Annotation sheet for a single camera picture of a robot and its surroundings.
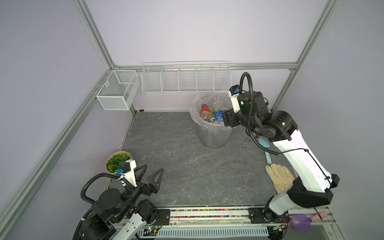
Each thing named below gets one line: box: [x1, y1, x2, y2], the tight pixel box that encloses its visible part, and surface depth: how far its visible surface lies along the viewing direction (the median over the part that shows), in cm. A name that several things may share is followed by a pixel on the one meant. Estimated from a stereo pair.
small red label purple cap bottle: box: [200, 104, 211, 121], surface depth 90 cm
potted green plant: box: [105, 151, 132, 174], surface depth 85 cm
